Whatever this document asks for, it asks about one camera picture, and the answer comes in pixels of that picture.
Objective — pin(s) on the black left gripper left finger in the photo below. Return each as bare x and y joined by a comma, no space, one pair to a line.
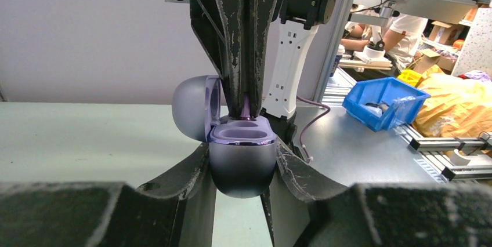
175,208

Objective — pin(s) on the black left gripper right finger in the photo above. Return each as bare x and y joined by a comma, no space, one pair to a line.
305,208

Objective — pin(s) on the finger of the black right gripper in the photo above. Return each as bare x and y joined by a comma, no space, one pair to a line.
218,26
259,17

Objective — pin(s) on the purple earbud charging case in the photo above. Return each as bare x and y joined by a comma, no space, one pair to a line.
242,152

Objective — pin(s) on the purple wireless earbud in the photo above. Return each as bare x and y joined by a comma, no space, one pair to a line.
246,112

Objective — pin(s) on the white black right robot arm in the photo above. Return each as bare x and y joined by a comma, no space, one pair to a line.
299,22

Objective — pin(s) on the blue plastic parts bin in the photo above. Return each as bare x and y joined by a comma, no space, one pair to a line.
385,103

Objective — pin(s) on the person in white shirt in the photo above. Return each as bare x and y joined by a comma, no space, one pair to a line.
401,36

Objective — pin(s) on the cardboard box on shelf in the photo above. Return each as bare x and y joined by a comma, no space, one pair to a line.
445,33

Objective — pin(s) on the yellow plastic bag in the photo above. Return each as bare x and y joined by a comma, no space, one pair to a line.
456,108

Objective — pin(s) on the aluminium frame post right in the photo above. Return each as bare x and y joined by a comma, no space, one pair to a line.
336,26

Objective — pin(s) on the aluminium front frame rail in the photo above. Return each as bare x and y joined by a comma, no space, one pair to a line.
451,159

